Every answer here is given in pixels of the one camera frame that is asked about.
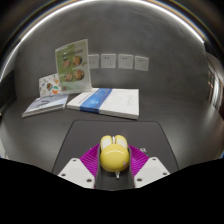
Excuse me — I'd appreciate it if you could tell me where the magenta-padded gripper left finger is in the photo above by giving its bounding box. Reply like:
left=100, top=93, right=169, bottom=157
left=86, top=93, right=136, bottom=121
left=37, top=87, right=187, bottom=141
left=57, top=143, right=102, bottom=190

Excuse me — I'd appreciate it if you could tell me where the white book with blue band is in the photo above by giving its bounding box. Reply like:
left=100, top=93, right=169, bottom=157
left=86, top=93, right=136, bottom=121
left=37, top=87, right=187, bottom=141
left=66, top=87, right=140, bottom=121

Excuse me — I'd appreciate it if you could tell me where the colourful sticker card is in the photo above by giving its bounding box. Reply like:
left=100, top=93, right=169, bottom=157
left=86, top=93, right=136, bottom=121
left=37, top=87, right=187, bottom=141
left=38, top=72, right=61, bottom=99

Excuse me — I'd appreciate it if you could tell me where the yellow computer mouse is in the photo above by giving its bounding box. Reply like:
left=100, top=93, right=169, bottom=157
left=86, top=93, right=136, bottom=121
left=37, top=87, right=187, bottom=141
left=99, top=134, right=131, bottom=179

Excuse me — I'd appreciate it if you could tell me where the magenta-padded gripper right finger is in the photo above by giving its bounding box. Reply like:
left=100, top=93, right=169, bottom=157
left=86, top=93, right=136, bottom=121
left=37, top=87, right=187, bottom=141
left=128, top=144, right=171, bottom=189

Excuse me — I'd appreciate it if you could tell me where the black mouse pad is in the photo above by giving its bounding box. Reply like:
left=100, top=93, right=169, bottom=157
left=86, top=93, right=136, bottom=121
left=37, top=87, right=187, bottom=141
left=51, top=119, right=180, bottom=174

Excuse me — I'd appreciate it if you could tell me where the grey striped book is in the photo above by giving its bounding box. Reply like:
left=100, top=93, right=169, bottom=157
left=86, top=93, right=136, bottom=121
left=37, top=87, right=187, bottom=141
left=21, top=93, right=70, bottom=118

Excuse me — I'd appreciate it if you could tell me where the green food poster stand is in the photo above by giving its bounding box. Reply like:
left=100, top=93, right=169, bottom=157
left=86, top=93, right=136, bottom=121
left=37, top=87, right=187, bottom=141
left=54, top=38, right=93, bottom=96

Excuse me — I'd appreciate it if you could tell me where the white wall socket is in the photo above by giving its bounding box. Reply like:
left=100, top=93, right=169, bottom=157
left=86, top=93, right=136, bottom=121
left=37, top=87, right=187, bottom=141
left=117, top=53, right=135, bottom=70
left=100, top=53, right=117, bottom=70
left=87, top=53, right=100, bottom=70
left=134, top=55, right=150, bottom=72

